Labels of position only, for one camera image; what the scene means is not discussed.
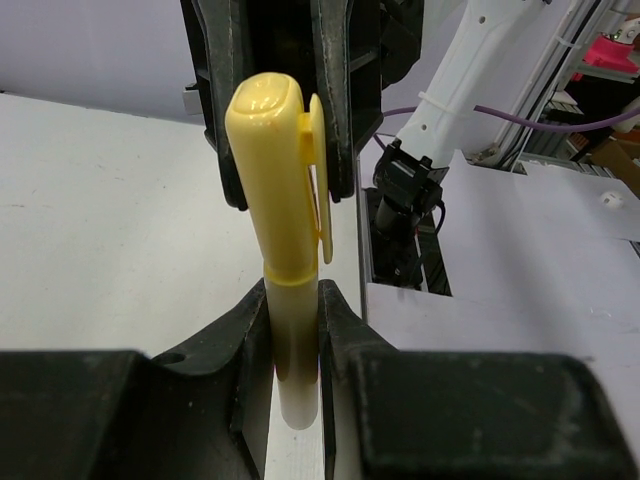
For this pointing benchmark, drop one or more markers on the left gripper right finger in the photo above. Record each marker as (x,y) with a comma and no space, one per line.
(396,414)

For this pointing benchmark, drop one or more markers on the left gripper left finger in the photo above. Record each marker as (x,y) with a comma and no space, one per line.
(199,410)

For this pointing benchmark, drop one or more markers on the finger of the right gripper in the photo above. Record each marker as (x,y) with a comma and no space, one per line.
(329,20)
(227,45)

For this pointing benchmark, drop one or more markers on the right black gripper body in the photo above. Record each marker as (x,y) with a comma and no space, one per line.
(383,42)

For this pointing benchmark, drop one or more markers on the small yellow cylinder eraser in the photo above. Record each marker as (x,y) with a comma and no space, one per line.
(279,147)

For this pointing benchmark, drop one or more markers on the yellow glue stick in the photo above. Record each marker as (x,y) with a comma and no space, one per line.
(293,315)

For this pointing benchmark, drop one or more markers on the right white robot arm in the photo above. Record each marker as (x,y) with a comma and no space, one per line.
(486,31)

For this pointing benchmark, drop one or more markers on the pink object in background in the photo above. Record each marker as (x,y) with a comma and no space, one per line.
(611,54)

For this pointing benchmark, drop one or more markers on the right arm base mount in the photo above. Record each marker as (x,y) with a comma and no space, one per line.
(414,261)

